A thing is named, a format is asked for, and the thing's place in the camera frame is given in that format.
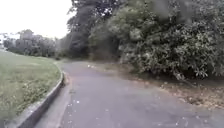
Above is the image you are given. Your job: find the grey asphalt path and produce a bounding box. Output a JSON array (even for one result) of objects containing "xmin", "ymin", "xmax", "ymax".
[{"xmin": 33, "ymin": 59, "xmax": 224, "ymax": 128}]

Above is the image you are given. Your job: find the dense wood of trees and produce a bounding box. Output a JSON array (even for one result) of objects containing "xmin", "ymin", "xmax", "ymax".
[{"xmin": 59, "ymin": 0, "xmax": 224, "ymax": 81}]

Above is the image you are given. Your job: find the grey concrete kerb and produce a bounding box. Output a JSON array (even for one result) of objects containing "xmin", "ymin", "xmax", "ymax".
[{"xmin": 6, "ymin": 63, "xmax": 66, "ymax": 128}]

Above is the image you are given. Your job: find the distant row of trees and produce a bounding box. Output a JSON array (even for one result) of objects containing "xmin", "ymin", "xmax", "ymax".
[{"xmin": 1, "ymin": 29, "xmax": 63, "ymax": 58}]

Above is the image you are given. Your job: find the leaf-strewn dirt verge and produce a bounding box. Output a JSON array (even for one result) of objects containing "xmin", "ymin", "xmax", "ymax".
[{"xmin": 89, "ymin": 61, "xmax": 224, "ymax": 111}]

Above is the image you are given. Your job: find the green grass slope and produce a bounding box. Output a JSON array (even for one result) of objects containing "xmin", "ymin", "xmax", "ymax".
[{"xmin": 0, "ymin": 49, "xmax": 63, "ymax": 124}]

